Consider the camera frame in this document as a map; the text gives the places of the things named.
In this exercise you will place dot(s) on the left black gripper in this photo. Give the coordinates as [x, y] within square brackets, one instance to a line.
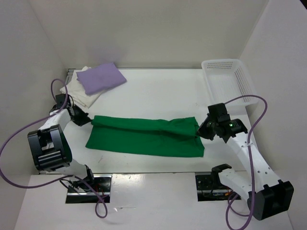
[84, 119]

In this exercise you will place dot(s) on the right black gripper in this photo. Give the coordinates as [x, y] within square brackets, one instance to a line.
[202, 131]

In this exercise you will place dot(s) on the white t shirt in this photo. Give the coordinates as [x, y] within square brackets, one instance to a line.
[77, 91]

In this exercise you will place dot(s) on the green t shirt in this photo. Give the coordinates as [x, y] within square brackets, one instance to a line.
[165, 138]

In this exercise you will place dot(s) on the purple t shirt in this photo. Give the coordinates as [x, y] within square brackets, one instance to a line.
[103, 77]

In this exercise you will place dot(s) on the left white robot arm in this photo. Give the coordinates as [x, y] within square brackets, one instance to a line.
[49, 147]

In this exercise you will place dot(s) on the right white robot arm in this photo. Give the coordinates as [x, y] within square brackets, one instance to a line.
[265, 193]

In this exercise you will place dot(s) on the white plastic basket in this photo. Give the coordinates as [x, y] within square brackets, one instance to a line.
[227, 79]

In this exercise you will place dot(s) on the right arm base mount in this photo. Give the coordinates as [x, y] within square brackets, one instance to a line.
[208, 191]

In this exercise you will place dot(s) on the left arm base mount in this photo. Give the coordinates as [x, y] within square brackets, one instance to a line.
[79, 193]

